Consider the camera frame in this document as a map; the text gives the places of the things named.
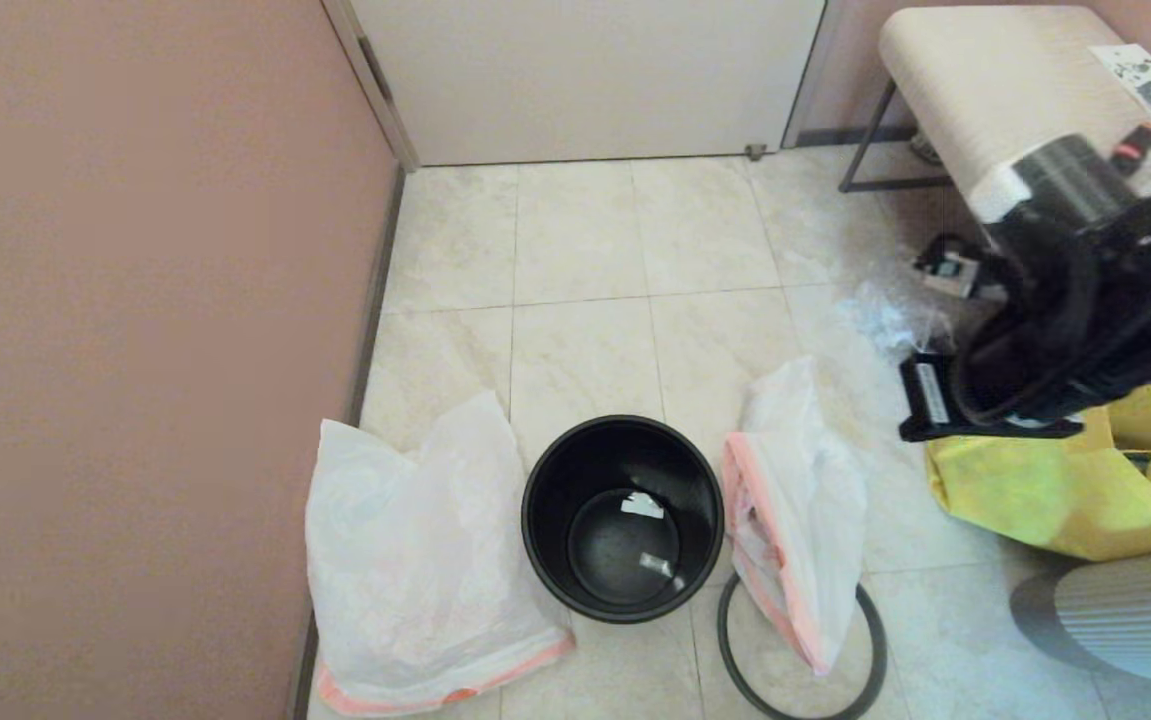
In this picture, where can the crumpled clear plastic bag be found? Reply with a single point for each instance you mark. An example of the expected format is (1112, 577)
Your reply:
(885, 320)

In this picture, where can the yellow shopping bag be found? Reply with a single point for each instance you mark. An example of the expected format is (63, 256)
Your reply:
(1025, 490)

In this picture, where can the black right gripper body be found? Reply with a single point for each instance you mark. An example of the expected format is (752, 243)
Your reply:
(1085, 330)

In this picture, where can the grey door frame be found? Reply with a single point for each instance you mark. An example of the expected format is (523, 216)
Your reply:
(385, 110)

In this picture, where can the black orange marker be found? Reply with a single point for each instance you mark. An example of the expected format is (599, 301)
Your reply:
(1135, 148)

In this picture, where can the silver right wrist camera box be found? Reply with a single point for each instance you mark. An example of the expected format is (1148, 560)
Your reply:
(950, 268)

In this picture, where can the white paper scrap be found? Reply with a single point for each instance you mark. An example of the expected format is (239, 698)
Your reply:
(643, 505)

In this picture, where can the black metal table frame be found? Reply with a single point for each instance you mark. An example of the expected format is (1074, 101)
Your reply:
(865, 136)

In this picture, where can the white door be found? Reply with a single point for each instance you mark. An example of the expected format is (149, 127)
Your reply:
(585, 80)

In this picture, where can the white red plastic bag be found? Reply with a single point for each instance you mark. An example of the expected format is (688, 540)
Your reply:
(415, 560)

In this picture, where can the black round trash bin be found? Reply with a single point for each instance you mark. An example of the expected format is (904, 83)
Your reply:
(545, 560)

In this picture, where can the used translucent trash bag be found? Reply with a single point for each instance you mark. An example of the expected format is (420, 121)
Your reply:
(805, 500)

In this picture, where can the light wood-grain table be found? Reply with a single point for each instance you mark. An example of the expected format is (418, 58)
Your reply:
(985, 80)

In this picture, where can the black and white booklet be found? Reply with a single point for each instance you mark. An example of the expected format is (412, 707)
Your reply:
(1140, 75)

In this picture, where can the grey ribbed robot base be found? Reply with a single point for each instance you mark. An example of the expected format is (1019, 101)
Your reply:
(1135, 620)

